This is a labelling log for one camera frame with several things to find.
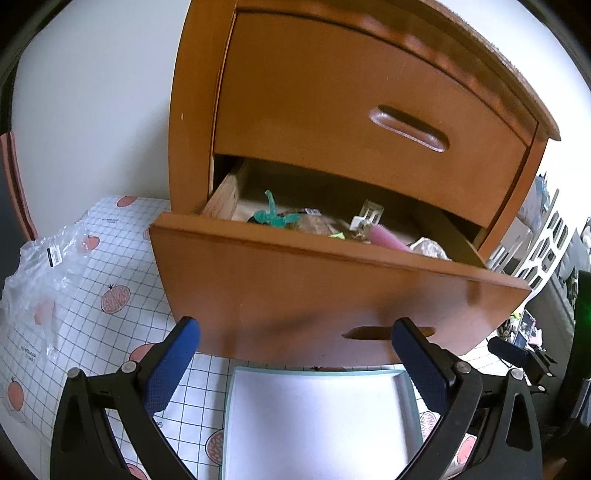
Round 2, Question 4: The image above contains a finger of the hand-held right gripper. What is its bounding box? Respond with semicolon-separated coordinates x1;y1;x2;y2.
488;336;532;366
529;350;561;395

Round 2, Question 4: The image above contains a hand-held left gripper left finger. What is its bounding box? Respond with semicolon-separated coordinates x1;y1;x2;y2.
50;316;202;480

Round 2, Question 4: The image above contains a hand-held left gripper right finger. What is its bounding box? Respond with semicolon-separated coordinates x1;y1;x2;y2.
392;316;542;480

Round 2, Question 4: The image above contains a white tray with teal rim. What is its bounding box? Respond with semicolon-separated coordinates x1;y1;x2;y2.
222;364;423;480

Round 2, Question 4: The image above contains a cream crochet cloth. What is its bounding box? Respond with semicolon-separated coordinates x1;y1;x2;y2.
409;237;453;261

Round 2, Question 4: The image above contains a pink hair roller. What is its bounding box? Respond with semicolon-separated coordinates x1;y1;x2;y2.
367;224;411;252

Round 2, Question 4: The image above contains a wooden drawer with deep front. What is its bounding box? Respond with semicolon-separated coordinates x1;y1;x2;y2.
148;159;532;365

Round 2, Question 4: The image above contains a brown cracker snack packet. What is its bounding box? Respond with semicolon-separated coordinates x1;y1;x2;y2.
281;208;342;236

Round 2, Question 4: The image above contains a teal plastic toy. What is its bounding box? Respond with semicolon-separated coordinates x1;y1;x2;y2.
253;189;301;228

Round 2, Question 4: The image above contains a dark hair accessory pile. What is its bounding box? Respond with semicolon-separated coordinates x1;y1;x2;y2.
496;314;520;342

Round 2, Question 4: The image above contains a smartphone on stand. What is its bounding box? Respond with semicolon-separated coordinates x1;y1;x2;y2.
516;310;536;347

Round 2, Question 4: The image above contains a white plastic basket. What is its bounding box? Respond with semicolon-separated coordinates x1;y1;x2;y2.
489;212;578;289

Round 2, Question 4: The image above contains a white wooden rack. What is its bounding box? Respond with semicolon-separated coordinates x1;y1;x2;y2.
485;217;532;273

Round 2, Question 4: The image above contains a clear plastic bag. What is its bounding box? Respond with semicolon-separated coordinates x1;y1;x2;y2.
0;222;93;370

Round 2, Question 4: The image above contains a wooden nightstand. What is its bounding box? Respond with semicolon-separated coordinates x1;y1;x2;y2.
150;0;561;365

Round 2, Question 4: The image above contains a red-brown door frame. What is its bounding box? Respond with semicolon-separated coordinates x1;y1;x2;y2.
0;131;37;243

